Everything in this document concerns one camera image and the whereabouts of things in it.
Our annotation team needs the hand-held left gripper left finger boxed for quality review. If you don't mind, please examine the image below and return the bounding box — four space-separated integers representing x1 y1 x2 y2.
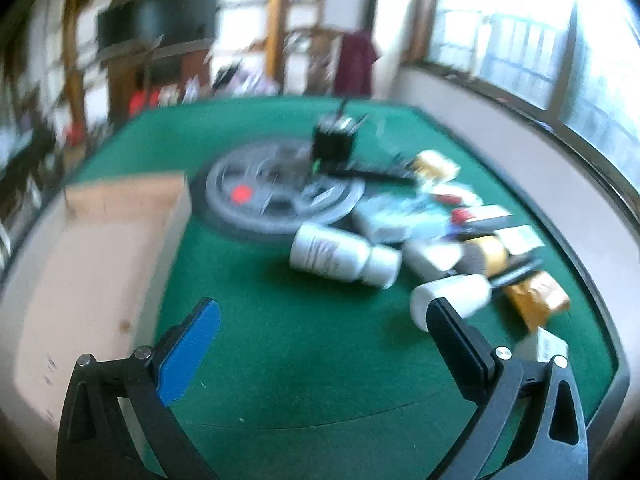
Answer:
56 297 222 480

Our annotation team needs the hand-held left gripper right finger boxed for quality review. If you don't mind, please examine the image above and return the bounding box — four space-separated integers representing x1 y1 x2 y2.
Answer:
425 297 588 480

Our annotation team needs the small white plastic bottle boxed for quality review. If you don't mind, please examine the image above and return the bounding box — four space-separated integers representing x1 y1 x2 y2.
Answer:
410 274 491 331

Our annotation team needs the yellow foil packet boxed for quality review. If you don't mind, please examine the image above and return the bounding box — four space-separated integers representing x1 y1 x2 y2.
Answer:
502 270 572 333

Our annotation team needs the small grey white box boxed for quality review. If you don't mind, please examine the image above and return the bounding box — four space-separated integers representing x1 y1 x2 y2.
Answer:
537 327 570 366

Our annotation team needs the yellow tape roll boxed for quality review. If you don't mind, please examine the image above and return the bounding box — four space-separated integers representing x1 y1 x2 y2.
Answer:
460 234 511 278

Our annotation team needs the white soft pack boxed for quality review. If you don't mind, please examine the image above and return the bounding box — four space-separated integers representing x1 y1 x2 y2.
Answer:
402 237 463 281

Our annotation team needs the white medicine box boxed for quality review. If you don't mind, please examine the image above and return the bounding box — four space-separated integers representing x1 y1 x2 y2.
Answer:
495 225 546 256

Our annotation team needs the cardboard box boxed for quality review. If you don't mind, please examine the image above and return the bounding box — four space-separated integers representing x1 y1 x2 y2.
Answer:
10 170 193 461

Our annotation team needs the black box red label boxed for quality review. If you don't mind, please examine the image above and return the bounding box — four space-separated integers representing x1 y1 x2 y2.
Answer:
450 205 513 233

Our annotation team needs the blue printed tissue pack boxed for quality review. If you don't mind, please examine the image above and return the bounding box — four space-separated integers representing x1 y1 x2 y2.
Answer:
352 192 451 243

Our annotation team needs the large white plastic bottle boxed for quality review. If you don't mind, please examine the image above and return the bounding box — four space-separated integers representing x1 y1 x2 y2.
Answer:
289 223 403 289

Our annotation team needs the round table control panel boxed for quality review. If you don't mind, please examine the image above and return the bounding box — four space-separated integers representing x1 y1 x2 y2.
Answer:
192 141 366 235

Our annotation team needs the black marker green tip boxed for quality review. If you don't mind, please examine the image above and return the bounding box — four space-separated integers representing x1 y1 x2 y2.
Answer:
312 160 416 183

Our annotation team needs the black motor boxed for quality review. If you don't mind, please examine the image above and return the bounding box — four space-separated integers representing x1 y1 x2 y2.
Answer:
311 100 358 171

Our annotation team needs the pile of clothes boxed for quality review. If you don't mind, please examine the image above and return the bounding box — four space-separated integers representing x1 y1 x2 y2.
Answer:
212 65 278 96

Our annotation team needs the maroon cloth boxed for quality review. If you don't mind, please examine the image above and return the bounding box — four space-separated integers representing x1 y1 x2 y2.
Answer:
332 30 381 97

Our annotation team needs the window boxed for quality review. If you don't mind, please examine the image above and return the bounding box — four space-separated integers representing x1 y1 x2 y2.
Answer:
435 0 640 196

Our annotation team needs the black television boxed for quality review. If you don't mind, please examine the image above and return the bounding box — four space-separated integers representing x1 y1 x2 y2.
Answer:
96 0 221 53

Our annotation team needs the yellow keychain case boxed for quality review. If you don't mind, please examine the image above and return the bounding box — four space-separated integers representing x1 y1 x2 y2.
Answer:
412 150 461 183

